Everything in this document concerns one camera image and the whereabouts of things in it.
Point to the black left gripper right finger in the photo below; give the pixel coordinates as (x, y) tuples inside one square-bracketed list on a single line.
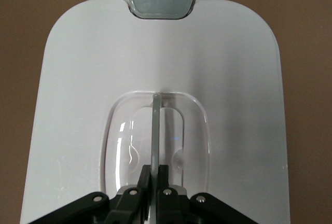
[(176, 208)]

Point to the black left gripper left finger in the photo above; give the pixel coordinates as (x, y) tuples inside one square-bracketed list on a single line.
[(124, 208)]

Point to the white box lid grey clips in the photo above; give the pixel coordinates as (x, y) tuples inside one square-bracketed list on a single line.
[(155, 60)]

